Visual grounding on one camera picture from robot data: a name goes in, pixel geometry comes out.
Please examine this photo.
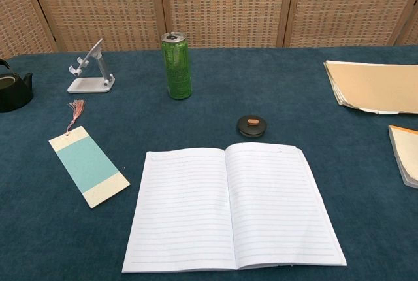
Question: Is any cream teal bookmark pink tassel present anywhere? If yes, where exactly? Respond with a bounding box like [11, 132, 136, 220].
[48, 99, 131, 209]

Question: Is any black lid wooden knob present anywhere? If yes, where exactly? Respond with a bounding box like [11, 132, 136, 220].
[236, 114, 268, 138]

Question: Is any green drink can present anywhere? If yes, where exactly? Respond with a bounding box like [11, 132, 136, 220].
[160, 31, 193, 101]

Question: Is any blue felt table cover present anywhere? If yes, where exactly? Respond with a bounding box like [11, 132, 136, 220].
[0, 44, 418, 281]

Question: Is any open lined notebook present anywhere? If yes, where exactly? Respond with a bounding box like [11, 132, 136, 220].
[121, 142, 347, 274]

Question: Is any woven folding screen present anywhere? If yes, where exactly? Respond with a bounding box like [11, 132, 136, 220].
[0, 0, 418, 61]

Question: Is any white folding phone stand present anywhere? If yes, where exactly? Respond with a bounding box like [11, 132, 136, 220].
[67, 38, 116, 94]

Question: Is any manila folder stack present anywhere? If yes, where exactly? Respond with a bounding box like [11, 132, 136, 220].
[323, 60, 418, 115]

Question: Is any black teapot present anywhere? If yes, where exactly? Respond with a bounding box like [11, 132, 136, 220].
[0, 59, 35, 114]

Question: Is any kraft notepad orange binding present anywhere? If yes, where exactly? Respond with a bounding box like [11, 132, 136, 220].
[387, 124, 418, 190]

